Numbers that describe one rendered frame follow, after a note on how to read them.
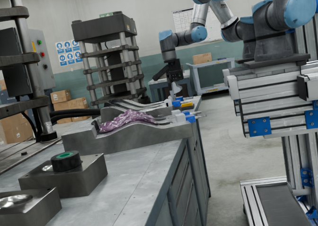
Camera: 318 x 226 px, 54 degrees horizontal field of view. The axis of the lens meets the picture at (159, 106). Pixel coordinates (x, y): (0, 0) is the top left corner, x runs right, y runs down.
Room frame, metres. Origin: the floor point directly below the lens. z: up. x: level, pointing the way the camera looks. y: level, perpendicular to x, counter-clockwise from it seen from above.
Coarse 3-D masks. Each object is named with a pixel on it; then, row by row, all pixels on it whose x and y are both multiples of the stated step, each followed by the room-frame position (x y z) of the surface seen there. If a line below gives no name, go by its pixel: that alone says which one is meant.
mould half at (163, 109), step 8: (128, 104) 1.70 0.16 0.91; (136, 104) 1.75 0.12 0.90; (144, 104) 1.79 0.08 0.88; (160, 104) 1.62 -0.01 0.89; (104, 112) 1.58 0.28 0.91; (112, 112) 1.57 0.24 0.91; (120, 112) 1.56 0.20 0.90; (144, 112) 1.53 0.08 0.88; (152, 112) 1.52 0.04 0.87; (160, 112) 1.51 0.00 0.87; (168, 112) 1.50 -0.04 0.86; (104, 120) 1.58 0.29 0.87; (112, 120) 1.57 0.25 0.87
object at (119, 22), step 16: (112, 16) 5.43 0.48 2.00; (80, 32) 5.50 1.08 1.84; (96, 32) 5.47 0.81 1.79; (112, 32) 5.43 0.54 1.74; (128, 32) 5.72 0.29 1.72; (80, 48) 5.57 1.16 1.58; (112, 48) 5.47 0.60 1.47; (128, 48) 5.48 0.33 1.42; (112, 64) 6.78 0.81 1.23; (128, 64) 5.44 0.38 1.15; (112, 80) 6.27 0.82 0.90; (128, 80) 5.45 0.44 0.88; (96, 96) 5.60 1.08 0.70; (112, 96) 5.91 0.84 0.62; (128, 96) 5.46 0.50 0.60; (144, 96) 6.47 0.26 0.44
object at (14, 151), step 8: (8, 144) 1.91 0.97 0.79; (16, 144) 1.86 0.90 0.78; (24, 144) 1.80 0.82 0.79; (32, 144) 1.77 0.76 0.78; (40, 144) 1.71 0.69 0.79; (48, 144) 1.67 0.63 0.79; (0, 152) 1.70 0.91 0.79; (8, 152) 1.66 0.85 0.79; (16, 152) 1.63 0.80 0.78; (24, 152) 1.52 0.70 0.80; (32, 152) 1.54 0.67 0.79; (0, 160) 1.51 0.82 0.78; (8, 160) 1.46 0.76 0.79; (16, 160) 1.43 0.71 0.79; (24, 160) 1.44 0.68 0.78; (0, 168) 1.34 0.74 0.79; (8, 168) 1.33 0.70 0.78
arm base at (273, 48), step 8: (280, 32) 1.23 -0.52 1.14; (256, 40) 1.29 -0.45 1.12; (264, 40) 1.25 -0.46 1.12; (272, 40) 1.23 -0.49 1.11; (280, 40) 1.23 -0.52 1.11; (256, 48) 1.28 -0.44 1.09; (264, 48) 1.25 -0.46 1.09; (272, 48) 1.22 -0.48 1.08; (280, 48) 1.22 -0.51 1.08; (288, 48) 1.24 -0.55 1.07; (256, 56) 1.27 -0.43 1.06; (264, 56) 1.24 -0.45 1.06; (272, 56) 1.22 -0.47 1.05; (280, 56) 1.21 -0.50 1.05; (288, 56) 1.22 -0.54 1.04
